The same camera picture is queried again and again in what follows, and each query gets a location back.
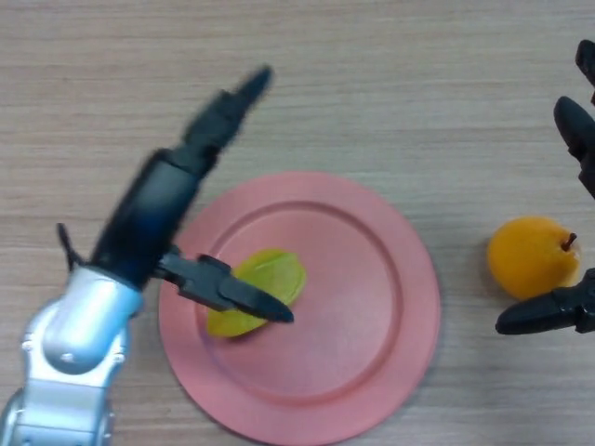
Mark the orange pear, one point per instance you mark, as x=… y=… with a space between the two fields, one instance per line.
x=530 y=260

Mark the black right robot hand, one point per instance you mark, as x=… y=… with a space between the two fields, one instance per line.
x=544 y=318

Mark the yellow starfruit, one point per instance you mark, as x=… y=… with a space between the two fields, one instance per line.
x=274 y=274

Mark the pink round plate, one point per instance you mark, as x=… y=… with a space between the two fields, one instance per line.
x=353 y=334

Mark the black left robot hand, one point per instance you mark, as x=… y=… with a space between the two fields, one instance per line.
x=149 y=218

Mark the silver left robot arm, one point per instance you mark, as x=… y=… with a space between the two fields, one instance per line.
x=74 y=334

